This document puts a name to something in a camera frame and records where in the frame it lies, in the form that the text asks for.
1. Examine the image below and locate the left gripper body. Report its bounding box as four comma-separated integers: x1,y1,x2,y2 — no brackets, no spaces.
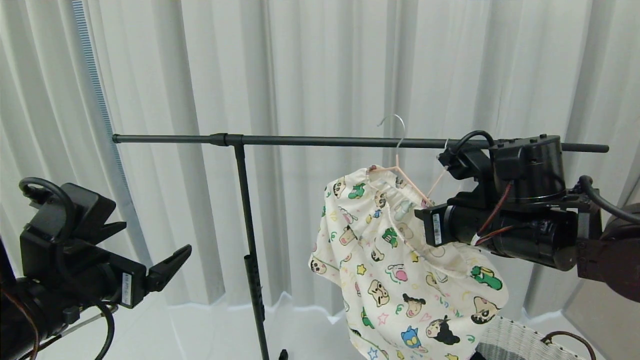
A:
0,239,148,351

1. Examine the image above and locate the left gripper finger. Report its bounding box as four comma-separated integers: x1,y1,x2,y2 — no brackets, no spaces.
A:
92,221,127,246
146,244,193,294

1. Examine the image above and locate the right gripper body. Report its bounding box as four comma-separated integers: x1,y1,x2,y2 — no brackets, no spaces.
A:
415,196,581,272

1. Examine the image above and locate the pink clothes hanger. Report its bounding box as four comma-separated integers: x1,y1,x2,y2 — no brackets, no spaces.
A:
367,114,435,207
426,139,451,201

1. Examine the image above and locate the cream printed garment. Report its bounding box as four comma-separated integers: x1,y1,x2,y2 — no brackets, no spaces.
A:
308,165,510,360

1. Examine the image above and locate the white laundry basket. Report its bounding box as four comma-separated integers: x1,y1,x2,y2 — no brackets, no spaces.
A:
475,316,598,360

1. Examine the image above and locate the black clothes rack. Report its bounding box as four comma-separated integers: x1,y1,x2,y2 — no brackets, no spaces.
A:
111,132,610,360

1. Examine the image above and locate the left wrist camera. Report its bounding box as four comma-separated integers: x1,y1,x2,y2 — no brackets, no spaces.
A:
22,182,117,246

